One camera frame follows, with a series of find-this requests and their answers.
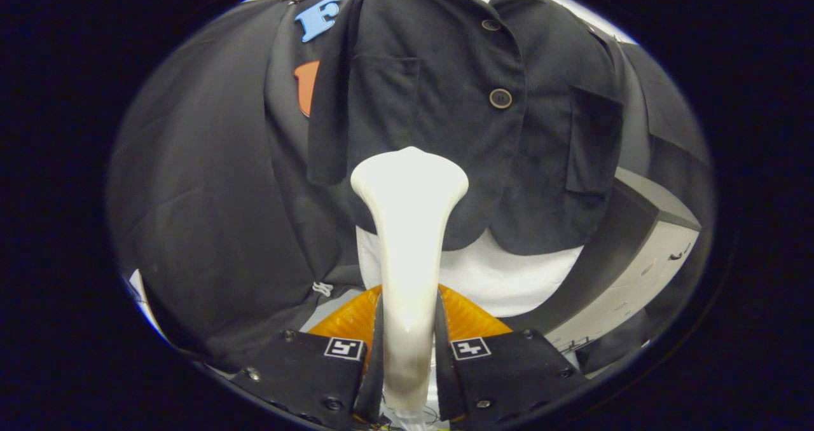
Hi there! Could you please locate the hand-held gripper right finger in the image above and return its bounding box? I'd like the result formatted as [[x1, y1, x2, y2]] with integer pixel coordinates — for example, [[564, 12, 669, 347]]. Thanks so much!
[[436, 284, 589, 431]]

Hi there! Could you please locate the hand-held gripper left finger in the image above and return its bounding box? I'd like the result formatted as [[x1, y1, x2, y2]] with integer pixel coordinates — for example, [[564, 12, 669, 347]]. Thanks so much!
[[229, 284, 383, 431]]

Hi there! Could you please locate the black suit jacket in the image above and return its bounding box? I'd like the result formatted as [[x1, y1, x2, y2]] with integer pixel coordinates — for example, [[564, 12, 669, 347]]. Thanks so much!
[[307, 0, 627, 257]]

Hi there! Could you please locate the grey and white cabinet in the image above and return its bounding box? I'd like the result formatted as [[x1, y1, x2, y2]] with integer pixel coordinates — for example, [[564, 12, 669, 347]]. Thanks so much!
[[506, 167, 702, 357]]

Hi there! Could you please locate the black backdrop cloth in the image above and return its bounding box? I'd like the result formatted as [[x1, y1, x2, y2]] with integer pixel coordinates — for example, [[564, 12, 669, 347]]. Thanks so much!
[[107, 0, 712, 373]]

